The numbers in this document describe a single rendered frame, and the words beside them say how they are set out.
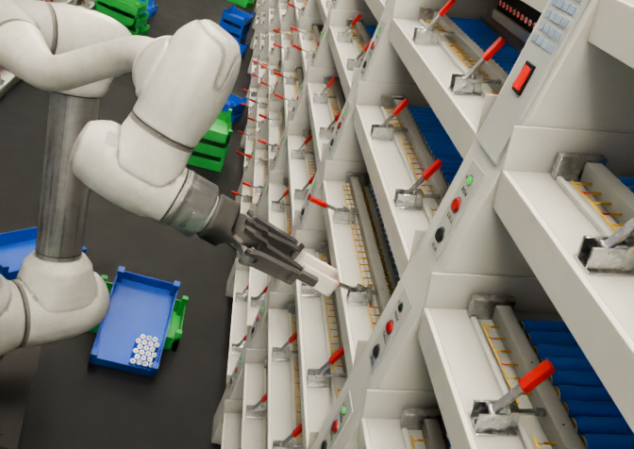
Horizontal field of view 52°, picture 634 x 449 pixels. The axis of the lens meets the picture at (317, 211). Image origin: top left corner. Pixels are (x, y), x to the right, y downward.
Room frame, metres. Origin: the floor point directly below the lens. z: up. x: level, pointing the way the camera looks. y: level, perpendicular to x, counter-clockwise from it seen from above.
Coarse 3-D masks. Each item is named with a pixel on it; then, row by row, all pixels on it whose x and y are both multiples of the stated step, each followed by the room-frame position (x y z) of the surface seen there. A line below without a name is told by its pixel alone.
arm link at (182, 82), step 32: (0, 32) 1.06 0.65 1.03; (32, 32) 1.09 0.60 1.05; (192, 32) 0.84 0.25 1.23; (224, 32) 0.89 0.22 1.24; (0, 64) 1.06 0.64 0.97; (32, 64) 1.00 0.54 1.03; (64, 64) 0.96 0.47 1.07; (96, 64) 0.94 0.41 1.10; (128, 64) 0.91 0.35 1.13; (160, 64) 0.82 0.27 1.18; (192, 64) 0.82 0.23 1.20; (224, 64) 0.84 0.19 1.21; (160, 96) 0.80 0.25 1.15; (192, 96) 0.81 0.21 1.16; (224, 96) 0.84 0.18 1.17; (160, 128) 0.79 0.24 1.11; (192, 128) 0.81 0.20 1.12
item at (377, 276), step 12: (360, 192) 1.26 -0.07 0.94; (348, 204) 1.23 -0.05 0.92; (360, 204) 1.21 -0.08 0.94; (360, 216) 1.16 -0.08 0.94; (360, 228) 1.13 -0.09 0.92; (360, 240) 1.09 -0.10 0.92; (372, 240) 1.08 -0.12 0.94; (360, 252) 1.05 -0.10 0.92; (372, 252) 1.03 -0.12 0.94; (360, 264) 1.01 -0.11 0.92; (372, 264) 0.99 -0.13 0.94; (372, 276) 0.98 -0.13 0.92; (384, 276) 0.96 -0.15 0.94; (384, 288) 0.93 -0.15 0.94; (384, 300) 0.90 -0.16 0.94; (372, 324) 0.85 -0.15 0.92
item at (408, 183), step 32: (384, 96) 1.33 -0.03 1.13; (416, 96) 1.37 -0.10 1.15; (384, 128) 1.16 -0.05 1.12; (416, 128) 1.18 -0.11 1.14; (384, 160) 1.07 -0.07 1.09; (416, 160) 1.09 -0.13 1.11; (448, 160) 1.07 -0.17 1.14; (384, 192) 0.95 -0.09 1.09; (416, 192) 0.91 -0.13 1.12; (384, 224) 0.92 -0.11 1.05; (416, 224) 0.86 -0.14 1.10
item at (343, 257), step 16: (336, 160) 1.34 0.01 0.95; (336, 176) 1.35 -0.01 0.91; (368, 176) 1.34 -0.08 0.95; (336, 192) 1.29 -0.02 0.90; (368, 192) 1.31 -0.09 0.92; (336, 224) 1.15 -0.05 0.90; (352, 224) 1.16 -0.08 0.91; (336, 240) 1.09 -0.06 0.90; (352, 240) 1.10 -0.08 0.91; (384, 240) 1.13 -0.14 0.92; (336, 256) 1.04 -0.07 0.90; (352, 256) 1.05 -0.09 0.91; (384, 256) 1.07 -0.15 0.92; (352, 272) 1.00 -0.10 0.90; (336, 288) 0.99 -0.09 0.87; (352, 320) 0.86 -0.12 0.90; (368, 320) 0.87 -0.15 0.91; (352, 336) 0.82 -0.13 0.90; (368, 336) 0.83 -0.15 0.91; (352, 352) 0.79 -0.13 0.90; (352, 368) 0.76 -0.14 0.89
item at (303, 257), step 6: (306, 252) 0.91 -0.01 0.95; (300, 258) 0.90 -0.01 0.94; (306, 258) 0.90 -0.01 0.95; (312, 258) 0.90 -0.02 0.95; (312, 264) 0.90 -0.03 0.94; (318, 264) 0.91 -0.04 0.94; (324, 264) 0.91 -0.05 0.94; (318, 270) 0.91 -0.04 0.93; (324, 270) 0.91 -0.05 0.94; (330, 270) 0.91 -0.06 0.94; (336, 270) 0.92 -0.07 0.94; (330, 276) 0.91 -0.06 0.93
